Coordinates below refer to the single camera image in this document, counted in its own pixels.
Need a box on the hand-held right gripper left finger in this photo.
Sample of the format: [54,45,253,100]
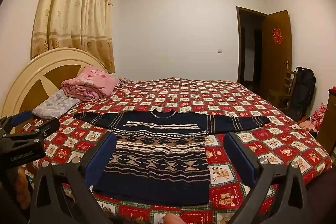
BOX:
[29,133,117,224]

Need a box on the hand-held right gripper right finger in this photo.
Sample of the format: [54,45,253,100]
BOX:
[224,132,309,224]

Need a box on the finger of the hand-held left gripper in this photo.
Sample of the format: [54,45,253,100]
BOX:
[0,111,32,135]
[16,118,61,144]

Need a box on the navy patterned knit sweater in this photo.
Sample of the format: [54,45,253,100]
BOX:
[73,109,271,206]

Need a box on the person's right hand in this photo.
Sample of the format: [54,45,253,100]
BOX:
[163,214,183,224]

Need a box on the pale blue floral pillow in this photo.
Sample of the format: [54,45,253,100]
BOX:
[32,89,82,119]

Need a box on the cream and brown headboard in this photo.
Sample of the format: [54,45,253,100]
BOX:
[1,47,109,132]

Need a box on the folded pink quilt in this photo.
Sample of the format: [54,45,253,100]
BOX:
[61,65,119,102]

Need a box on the red checkered printed blanket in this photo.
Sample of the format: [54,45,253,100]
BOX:
[22,78,333,224]

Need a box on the pink cloth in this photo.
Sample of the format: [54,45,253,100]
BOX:
[299,120,316,133]

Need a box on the wooden chair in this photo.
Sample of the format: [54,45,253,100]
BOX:
[268,69,296,110]

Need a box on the red plaid cloth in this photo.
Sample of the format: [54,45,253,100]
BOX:
[310,104,328,131]

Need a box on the black bag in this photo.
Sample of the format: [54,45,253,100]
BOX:
[290,67,316,122]

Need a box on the brown wooden cabinet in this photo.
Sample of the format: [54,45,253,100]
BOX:
[317,90,336,159]

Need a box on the brown wooden door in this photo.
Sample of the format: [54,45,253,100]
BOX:
[261,10,293,102]

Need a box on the beige patterned curtain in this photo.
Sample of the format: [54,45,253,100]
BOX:
[31,0,116,74]

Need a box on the dark wooden door frame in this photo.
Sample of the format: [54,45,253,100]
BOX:
[236,6,267,85]

